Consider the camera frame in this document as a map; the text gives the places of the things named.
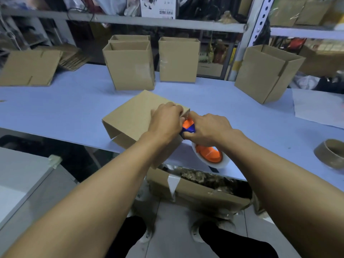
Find person's left hand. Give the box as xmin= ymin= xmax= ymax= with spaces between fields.
xmin=146 ymin=102 xmax=186 ymax=145

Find person's right hand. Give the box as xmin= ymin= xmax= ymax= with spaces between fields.
xmin=183 ymin=111 xmax=244 ymax=151

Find orange and blue tape dispenser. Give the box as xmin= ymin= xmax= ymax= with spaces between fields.
xmin=180 ymin=118 xmax=223 ymax=164

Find brown cardboard box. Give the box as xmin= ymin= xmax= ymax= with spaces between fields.
xmin=102 ymin=90 xmax=191 ymax=169
xmin=0 ymin=49 xmax=63 ymax=87
xmin=109 ymin=34 xmax=151 ymax=43
xmin=158 ymin=37 xmax=201 ymax=83
xmin=102 ymin=41 xmax=156 ymax=91

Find person's right forearm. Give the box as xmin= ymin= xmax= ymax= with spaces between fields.
xmin=222 ymin=130 xmax=344 ymax=258

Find person's left forearm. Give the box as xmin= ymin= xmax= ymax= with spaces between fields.
xmin=0 ymin=132 xmax=178 ymax=258

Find open brown cardboard box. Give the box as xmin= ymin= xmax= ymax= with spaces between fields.
xmin=109 ymin=34 xmax=151 ymax=43
xmin=102 ymin=41 xmax=156 ymax=91
xmin=158 ymin=37 xmax=201 ymax=83

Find clear packing tape roll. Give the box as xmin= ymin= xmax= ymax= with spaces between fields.
xmin=191 ymin=142 xmax=230 ymax=169

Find cardboard box of paper scraps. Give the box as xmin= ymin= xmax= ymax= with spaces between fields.
xmin=146 ymin=163 xmax=254 ymax=220

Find large open cardboard box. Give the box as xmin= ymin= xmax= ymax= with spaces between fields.
xmin=234 ymin=44 xmax=306 ymax=105

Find grey metal shelf rack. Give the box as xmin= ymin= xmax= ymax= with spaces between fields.
xmin=0 ymin=0 xmax=344 ymax=81

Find white printed carton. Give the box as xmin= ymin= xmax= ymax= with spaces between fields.
xmin=139 ymin=0 xmax=177 ymax=20

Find stack of flat cardboard sheets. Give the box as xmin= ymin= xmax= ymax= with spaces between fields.
xmin=36 ymin=44 xmax=91 ymax=72

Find white plastic bag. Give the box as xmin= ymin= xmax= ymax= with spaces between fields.
xmin=292 ymin=75 xmax=321 ymax=90

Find person's left shoe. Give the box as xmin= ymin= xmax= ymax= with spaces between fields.
xmin=138 ymin=222 xmax=154 ymax=244

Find white paper sheet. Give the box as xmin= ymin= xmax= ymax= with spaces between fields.
xmin=292 ymin=88 xmax=344 ymax=129

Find piece of beige masking tape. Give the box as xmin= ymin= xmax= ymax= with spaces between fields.
xmin=48 ymin=155 xmax=63 ymax=169

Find person's left leg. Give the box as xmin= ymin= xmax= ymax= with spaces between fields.
xmin=106 ymin=216 xmax=147 ymax=258

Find person's leg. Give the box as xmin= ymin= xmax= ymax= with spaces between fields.
xmin=198 ymin=221 xmax=279 ymax=258
xmin=106 ymin=216 xmax=147 ymax=258

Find person's right leg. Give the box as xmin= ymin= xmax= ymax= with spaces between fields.
xmin=198 ymin=221 xmax=279 ymax=258

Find empty brown tape core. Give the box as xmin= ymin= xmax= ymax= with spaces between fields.
xmin=314 ymin=139 xmax=344 ymax=170

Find brown carton behind rack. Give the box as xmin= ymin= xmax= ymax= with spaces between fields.
xmin=298 ymin=45 xmax=344 ymax=78

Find flattened brown cardboard box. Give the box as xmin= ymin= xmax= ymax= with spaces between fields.
xmin=0 ymin=49 xmax=63 ymax=87

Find plastic-wrapped cardboard boxes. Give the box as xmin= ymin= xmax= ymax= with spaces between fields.
xmin=268 ymin=0 xmax=335 ymax=27

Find white cabinet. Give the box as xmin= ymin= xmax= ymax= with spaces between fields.
xmin=0 ymin=147 xmax=79 ymax=256

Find black cable loop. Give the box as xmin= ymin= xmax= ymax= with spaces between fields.
xmin=66 ymin=4 xmax=95 ymax=23

